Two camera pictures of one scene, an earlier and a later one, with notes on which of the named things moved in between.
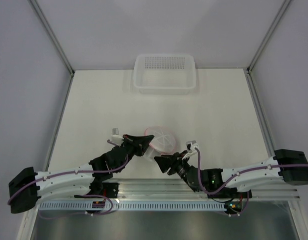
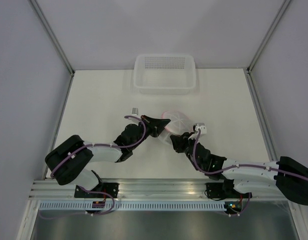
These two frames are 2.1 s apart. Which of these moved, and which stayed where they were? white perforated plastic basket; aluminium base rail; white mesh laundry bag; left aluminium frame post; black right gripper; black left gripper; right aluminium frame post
Moved: black left gripper; black right gripper; white mesh laundry bag
Stayed: left aluminium frame post; aluminium base rail; right aluminium frame post; white perforated plastic basket
